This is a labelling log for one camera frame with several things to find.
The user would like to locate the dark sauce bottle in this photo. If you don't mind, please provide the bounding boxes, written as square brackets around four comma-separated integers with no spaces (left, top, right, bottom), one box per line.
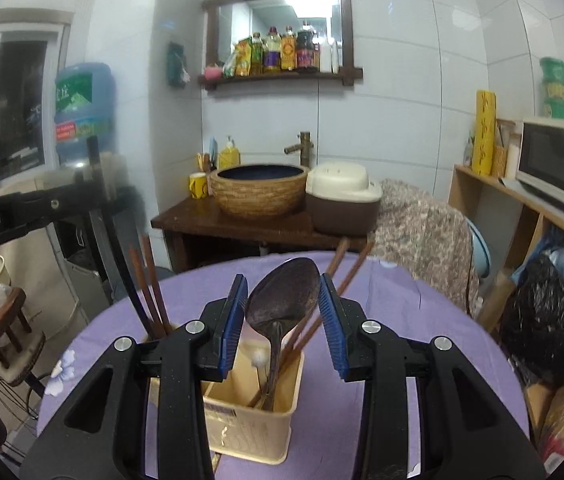
[295,20,319,72]

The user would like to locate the bronze faucet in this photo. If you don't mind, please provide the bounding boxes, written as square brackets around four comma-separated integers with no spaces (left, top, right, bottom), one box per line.
[283,131,313,157]

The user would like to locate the wooden stool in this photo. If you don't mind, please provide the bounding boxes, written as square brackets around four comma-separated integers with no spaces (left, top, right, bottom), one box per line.
[0,287,46,387]

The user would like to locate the yellow mug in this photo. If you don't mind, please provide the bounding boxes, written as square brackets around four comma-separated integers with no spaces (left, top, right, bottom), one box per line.
[189,172,211,201]

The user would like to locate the stack of green bowls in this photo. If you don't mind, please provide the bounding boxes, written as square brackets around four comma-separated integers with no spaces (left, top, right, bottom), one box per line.
[539,57,564,121]

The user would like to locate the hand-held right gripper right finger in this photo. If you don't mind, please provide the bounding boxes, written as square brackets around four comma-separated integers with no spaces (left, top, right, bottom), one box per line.
[318,272,548,480]

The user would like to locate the dark wooden counter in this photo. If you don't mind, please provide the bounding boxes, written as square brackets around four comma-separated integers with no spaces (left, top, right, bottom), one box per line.
[150,194,369,272]

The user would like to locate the beige and brown cooker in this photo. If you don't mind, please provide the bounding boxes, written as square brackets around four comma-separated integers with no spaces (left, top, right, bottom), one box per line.
[305,161,383,237]

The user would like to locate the metal spoon with ornate handle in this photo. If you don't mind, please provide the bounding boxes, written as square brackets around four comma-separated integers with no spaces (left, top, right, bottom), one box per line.
[253,351,269,391]

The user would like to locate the wooden framed mirror shelf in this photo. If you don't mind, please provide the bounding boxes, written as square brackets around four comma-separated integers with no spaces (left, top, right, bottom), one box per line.
[201,0,365,92]

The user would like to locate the blue water jug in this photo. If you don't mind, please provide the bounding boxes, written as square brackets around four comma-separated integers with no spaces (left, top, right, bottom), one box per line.
[54,62,115,162]

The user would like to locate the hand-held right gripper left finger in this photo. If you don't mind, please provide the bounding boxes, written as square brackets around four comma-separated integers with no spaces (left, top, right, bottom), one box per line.
[19,274,250,480]

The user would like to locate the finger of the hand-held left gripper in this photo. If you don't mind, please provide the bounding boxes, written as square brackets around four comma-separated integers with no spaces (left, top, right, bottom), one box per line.
[12,186,138,232]

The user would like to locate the woven wash basin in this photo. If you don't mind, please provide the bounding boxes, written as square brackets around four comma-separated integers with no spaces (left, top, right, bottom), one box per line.
[210,162,309,219]

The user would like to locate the purple label bottle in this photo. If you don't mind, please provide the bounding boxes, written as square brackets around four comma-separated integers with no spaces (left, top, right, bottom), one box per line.
[264,28,282,72]

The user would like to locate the black plastic bag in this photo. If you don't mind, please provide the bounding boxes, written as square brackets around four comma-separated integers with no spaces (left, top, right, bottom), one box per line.
[498,254,564,387]

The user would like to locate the light blue basin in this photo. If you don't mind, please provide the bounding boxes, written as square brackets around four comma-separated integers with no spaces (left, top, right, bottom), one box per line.
[466,217,492,279]

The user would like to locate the window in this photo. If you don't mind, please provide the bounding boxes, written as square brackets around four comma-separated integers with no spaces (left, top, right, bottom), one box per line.
[0,9,73,207]

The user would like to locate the large metal spoon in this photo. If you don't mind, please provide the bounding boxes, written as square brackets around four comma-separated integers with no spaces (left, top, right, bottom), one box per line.
[245,257,321,412]

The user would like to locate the yellow roll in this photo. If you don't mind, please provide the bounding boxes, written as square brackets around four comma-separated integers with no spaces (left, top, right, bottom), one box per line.
[471,89,497,177]

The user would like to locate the white water dispenser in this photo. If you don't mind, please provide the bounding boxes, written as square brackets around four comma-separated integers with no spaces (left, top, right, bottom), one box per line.
[40,160,135,306]

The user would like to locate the beige perforated cutlery holder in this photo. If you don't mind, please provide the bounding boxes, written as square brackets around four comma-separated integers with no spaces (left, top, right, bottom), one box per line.
[144,330,306,464]

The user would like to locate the purple floral tablecloth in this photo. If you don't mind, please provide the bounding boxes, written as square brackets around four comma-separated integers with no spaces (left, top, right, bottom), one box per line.
[36,254,534,480]

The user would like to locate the white microwave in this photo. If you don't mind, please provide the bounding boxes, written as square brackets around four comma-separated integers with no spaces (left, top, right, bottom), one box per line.
[515,117,564,217]

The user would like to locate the yellow label bottle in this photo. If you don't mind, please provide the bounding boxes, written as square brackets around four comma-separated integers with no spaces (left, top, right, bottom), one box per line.
[281,25,297,71]

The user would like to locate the yellow soap bottle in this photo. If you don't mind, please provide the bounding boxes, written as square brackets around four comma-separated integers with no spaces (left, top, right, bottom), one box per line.
[217,135,241,169]

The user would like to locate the white bottle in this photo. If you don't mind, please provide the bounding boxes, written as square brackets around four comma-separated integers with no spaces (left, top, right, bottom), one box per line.
[319,35,341,74]

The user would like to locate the wooden shelf unit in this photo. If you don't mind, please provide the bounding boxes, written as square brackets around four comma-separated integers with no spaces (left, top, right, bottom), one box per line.
[448,162,564,401]

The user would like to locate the dark blue chopstick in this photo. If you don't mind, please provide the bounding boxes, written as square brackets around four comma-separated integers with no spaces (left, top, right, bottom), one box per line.
[106,219,151,337]

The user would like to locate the green label bottle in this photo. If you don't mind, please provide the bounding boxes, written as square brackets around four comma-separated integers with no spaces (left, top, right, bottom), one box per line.
[251,32,265,75]

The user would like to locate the green hanging pouch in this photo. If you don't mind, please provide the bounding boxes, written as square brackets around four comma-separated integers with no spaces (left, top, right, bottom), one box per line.
[166,42,191,87]

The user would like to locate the floral cloth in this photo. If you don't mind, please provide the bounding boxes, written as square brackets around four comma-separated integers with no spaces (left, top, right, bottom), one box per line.
[368,179,481,313]

